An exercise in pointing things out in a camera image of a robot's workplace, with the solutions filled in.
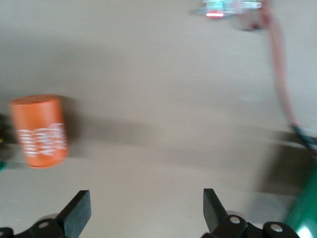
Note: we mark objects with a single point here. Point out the small green circuit board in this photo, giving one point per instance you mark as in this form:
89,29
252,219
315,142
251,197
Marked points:
215,10

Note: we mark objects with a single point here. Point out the green conveyor belt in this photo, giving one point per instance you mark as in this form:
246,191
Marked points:
304,210

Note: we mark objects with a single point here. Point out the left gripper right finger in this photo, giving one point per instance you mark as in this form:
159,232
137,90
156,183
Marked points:
215,213

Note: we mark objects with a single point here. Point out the orange cylinder white print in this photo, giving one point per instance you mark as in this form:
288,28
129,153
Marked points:
39,129

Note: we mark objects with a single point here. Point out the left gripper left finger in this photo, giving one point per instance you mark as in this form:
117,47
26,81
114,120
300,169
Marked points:
74,215

